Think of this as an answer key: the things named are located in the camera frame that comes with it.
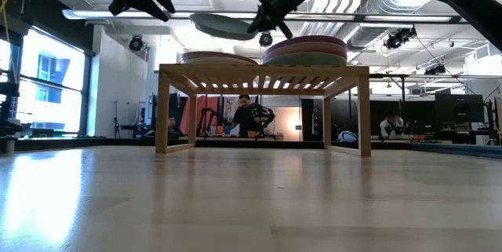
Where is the person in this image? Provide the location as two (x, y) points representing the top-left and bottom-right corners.
(231, 93), (264, 138)
(379, 111), (409, 139)
(167, 116), (185, 138)

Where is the teal plate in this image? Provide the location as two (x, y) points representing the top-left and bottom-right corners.
(189, 13), (259, 42)

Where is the black stage light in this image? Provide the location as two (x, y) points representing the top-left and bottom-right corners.
(128, 34), (144, 53)
(383, 27), (418, 51)
(258, 31), (274, 48)
(424, 63), (447, 76)

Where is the black equipment stand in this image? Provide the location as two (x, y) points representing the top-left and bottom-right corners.
(0, 81), (23, 138)

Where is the black speaker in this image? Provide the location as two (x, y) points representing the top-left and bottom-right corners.
(311, 98), (325, 137)

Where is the brown plate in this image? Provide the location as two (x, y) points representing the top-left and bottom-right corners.
(179, 50), (259, 61)

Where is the magenta plate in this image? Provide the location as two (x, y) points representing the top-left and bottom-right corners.
(263, 47), (348, 57)

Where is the red panel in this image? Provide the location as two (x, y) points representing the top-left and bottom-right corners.
(183, 95), (220, 136)

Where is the silver air duct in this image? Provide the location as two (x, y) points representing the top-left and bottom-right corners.
(301, 0), (436, 51)

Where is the black computer monitor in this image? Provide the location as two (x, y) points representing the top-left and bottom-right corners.
(434, 93), (486, 125)

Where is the dark green plate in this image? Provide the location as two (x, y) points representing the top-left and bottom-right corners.
(261, 52), (348, 67)

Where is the purple plate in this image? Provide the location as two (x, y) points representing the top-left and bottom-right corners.
(263, 35), (348, 49)

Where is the long ceiling light bar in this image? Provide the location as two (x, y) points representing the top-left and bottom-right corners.
(61, 8), (502, 24)

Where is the wooden slatted shelf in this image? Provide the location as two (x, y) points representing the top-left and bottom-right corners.
(155, 63), (372, 158)

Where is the yellow cable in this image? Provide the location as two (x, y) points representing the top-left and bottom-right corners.
(0, 0), (24, 45)

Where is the large window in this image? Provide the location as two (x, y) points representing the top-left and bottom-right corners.
(0, 26), (94, 138)

